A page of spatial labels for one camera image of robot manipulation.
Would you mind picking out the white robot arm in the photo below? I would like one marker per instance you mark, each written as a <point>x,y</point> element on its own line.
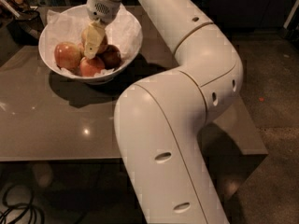
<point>157,119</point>

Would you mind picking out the red apple right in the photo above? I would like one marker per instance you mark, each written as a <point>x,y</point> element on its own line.
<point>111,57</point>

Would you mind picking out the black bag with strap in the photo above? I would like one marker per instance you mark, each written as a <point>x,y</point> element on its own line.
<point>26,26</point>

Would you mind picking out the yellow-green top apple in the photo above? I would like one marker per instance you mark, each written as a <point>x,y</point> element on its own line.
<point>103,46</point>

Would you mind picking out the small hidden apple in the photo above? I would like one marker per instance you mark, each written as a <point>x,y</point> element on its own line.
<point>81,49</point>

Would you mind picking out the red apple left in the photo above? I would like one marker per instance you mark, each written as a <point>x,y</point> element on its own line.
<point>67,55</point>

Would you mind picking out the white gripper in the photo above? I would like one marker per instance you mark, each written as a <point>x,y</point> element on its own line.
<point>100,10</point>

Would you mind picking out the red apple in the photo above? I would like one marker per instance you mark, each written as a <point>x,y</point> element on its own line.
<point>67,55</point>
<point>111,57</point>
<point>90,67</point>

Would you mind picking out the white paper liner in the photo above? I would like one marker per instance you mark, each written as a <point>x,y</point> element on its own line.
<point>124,31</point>

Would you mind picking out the white ceramic bowl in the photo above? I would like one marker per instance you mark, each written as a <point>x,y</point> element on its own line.
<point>62,69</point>

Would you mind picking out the red apple front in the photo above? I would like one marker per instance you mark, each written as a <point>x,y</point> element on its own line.
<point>90,67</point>

